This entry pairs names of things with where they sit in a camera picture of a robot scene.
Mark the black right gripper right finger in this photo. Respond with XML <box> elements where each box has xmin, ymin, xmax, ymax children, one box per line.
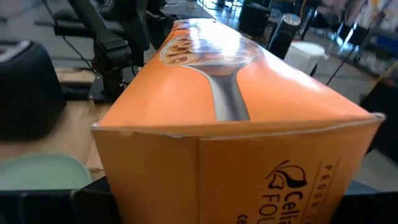
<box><xmin>330</xmin><ymin>191</ymin><xmax>398</xmax><ymax>224</ymax></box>

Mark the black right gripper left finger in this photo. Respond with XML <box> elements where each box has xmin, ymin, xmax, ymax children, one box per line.
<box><xmin>0</xmin><ymin>176</ymin><xmax>123</xmax><ymax>224</ymax></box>

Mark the pale green plate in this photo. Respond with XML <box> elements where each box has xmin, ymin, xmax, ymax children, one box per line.
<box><xmin>0</xmin><ymin>153</ymin><xmax>93</xmax><ymax>191</ymax></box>

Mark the orange cereal box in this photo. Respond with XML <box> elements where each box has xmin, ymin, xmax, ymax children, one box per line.
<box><xmin>91</xmin><ymin>17</ymin><xmax>387</xmax><ymax>224</ymax></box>

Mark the black and chrome toaster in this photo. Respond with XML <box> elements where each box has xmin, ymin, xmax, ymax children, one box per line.
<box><xmin>0</xmin><ymin>39</ymin><xmax>68</xmax><ymax>141</ymax></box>

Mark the white bucket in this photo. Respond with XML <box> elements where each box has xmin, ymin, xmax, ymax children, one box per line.
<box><xmin>284</xmin><ymin>41</ymin><xmax>326</xmax><ymax>76</ymax></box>

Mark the black cylinder with silver top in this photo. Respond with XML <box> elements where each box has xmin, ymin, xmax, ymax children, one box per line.
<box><xmin>268</xmin><ymin>12</ymin><xmax>302</xmax><ymax>60</ymax></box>

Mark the black trash bin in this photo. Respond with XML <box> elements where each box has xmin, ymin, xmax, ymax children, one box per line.
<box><xmin>238</xmin><ymin>2</ymin><xmax>271</xmax><ymax>39</ymax></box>

